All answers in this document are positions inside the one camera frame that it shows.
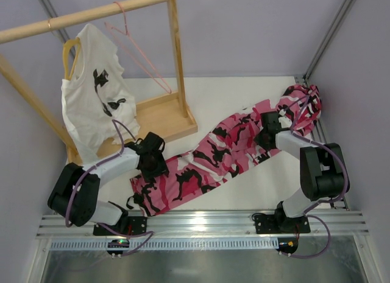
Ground pink camouflage trousers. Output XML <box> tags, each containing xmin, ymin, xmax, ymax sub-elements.
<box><xmin>127</xmin><ymin>84</ymin><xmax>322</xmax><ymax>217</ymax></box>

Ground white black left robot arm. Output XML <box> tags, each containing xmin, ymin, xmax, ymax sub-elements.
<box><xmin>48</xmin><ymin>132</ymin><xmax>169</xmax><ymax>227</ymax></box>

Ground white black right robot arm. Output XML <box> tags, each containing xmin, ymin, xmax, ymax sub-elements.
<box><xmin>252</xmin><ymin>112</ymin><xmax>350</xmax><ymax>234</ymax></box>

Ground yellow wooden hanger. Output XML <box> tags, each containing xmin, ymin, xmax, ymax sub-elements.
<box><xmin>62</xmin><ymin>37</ymin><xmax>81</xmax><ymax>80</ymax></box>

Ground wooden clothes rack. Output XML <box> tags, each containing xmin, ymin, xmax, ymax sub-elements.
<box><xmin>1</xmin><ymin>0</ymin><xmax>198</xmax><ymax>163</ymax></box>

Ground white printed t-shirt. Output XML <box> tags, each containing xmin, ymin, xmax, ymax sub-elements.
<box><xmin>62</xmin><ymin>24</ymin><xmax>140</xmax><ymax>163</ymax></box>

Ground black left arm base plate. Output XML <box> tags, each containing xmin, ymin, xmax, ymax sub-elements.
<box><xmin>93</xmin><ymin>216</ymin><xmax>147</xmax><ymax>236</ymax></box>

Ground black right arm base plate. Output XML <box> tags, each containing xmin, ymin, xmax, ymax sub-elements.
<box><xmin>251</xmin><ymin>213</ymin><xmax>311</xmax><ymax>234</ymax></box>

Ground slotted grey cable duct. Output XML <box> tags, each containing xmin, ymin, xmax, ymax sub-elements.
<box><xmin>49</xmin><ymin>237</ymin><xmax>279</xmax><ymax>251</ymax></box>

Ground pink wire hanger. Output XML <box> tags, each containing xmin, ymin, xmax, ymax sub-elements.
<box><xmin>104</xmin><ymin>1</ymin><xmax>172</xmax><ymax>94</ymax></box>

